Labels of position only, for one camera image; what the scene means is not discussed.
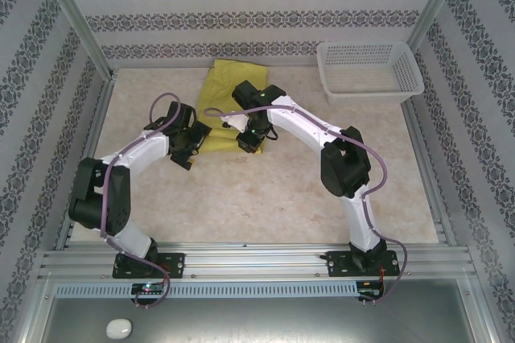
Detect yellow-green long pants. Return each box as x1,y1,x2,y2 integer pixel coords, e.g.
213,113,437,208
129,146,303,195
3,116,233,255
196,58,270,156

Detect white plastic mesh basket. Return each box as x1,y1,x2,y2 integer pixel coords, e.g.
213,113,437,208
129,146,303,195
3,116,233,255
315,40,425,108

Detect left small circuit board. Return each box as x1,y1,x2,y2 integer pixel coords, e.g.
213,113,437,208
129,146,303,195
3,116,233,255
131,283,167,295

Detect small circuit board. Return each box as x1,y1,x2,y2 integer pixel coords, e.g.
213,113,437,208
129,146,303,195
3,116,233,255
358,281,385,298
131,283,167,295

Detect white computer mouse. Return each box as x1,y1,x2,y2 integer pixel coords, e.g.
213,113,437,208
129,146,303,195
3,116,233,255
105,317,133,340

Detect right small circuit board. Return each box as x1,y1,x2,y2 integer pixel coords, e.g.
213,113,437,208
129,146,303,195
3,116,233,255
358,281,385,298

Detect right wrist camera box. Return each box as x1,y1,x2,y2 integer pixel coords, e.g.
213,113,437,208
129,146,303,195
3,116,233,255
222,112,249,132

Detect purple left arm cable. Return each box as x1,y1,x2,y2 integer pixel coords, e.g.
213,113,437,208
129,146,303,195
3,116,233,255
99,92,192,310

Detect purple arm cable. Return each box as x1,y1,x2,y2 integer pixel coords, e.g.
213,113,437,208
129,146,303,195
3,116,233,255
99,92,192,310
203,104,410,308

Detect aluminium side rail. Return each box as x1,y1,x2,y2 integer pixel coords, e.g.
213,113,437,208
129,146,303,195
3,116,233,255
401,97,459,246
55,72,118,250

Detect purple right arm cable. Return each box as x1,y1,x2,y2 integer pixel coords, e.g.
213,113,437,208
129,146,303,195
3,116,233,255
203,104,410,308

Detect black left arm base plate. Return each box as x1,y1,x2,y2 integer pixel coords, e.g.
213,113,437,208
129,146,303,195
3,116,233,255
112,252,187,279

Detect aluminium mounting rail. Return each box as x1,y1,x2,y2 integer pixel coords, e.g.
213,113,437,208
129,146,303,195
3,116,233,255
39,242,472,280

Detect slotted grey cable duct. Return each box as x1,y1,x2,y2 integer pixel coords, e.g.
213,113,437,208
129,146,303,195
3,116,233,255
53,281,360,300

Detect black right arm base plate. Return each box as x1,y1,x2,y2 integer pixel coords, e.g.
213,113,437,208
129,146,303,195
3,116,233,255
326,249,402,279

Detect aluminium frame post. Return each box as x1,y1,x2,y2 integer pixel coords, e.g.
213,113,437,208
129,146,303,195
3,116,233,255
406,0,470,53
38,0,116,79

